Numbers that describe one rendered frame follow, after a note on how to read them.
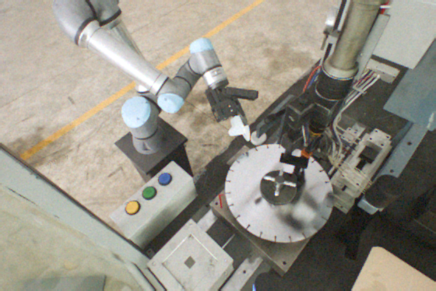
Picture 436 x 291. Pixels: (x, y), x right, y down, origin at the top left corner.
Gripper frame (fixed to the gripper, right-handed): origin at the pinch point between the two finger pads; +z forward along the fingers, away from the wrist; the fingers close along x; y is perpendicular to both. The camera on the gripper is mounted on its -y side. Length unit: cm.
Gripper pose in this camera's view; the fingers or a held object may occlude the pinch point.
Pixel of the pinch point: (248, 136)
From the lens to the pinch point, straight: 87.0
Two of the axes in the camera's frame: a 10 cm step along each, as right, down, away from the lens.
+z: 4.2, 9.1, 0.1
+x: 1.8, -0.7, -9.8
